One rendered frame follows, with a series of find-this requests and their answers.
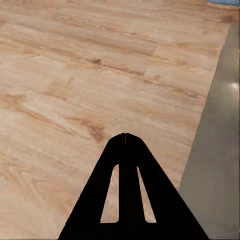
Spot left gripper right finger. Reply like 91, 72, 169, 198
124, 133, 210, 240

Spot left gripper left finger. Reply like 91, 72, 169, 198
58, 133, 133, 240

